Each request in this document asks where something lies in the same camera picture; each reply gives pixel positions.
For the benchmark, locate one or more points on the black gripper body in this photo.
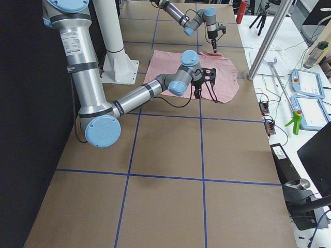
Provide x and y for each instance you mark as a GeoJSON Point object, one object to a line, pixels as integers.
{"type": "Point", "coordinates": [211, 35]}
{"type": "Point", "coordinates": [197, 83]}

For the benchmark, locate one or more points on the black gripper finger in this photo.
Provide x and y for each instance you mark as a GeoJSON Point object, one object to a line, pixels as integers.
{"type": "Point", "coordinates": [214, 45]}
{"type": "Point", "coordinates": [197, 93]}

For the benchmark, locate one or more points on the pink Snoopy t-shirt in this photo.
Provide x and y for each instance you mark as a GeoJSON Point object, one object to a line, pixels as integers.
{"type": "Point", "coordinates": [226, 85]}

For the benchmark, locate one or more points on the red cylinder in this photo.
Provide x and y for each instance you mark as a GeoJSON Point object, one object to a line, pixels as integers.
{"type": "Point", "coordinates": [241, 11]}

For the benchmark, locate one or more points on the black tripod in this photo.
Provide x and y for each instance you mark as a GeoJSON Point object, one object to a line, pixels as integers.
{"type": "Point", "coordinates": [261, 18]}

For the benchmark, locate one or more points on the far orange circuit board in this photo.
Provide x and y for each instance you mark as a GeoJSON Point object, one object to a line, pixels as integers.
{"type": "Point", "coordinates": [264, 107]}

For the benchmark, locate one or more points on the orange circuit board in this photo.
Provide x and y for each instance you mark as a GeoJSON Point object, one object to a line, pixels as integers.
{"type": "Point", "coordinates": [264, 107]}
{"type": "Point", "coordinates": [269, 125]}

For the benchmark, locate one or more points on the near orange circuit board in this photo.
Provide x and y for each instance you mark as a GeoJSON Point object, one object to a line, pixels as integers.
{"type": "Point", "coordinates": [269, 125]}

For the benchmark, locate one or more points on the metal reacher grabber tool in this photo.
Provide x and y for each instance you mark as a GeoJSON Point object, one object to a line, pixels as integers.
{"type": "Point", "coordinates": [296, 113]}

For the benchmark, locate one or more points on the far blue teach pendant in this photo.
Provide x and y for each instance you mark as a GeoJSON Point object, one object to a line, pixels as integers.
{"type": "Point", "coordinates": [307, 83]}

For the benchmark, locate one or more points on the blue teach pendant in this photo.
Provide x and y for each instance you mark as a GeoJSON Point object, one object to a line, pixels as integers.
{"type": "Point", "coordinates": [315, 115]}
{"type": "Point", "coordinates": [307, 83]}

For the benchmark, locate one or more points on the clear water bottle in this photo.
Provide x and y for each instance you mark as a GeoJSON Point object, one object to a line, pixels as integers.
{"type": "Point", "coordinates": [315, 54]}

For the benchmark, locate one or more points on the near blue teach pendant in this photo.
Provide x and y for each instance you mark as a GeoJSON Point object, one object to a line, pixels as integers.
{"type": "Point", "coordinates": [315, 115]}

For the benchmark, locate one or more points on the black power supply box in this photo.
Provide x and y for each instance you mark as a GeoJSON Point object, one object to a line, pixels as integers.
{"type": "Point", "coordinates": [285, 169]}

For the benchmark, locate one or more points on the black monitor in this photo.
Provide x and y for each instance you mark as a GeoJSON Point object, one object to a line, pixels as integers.
{"type": "Point", "coordinates": [315, 157]}

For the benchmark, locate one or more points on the black clamp with metal knob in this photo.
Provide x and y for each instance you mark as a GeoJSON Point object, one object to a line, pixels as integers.
{"type": "Point", "coordinates": [306, 210]}

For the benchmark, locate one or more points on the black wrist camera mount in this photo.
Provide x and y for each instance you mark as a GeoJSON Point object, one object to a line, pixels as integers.
{"type": "Point", "coordinates": [221, 28]}
{"type": "Point", "coordinates": [209, 75]}

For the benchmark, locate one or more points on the aluminium frame post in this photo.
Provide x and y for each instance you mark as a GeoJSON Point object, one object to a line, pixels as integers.
{"type": "Point", "coordinates": [271, 33]}

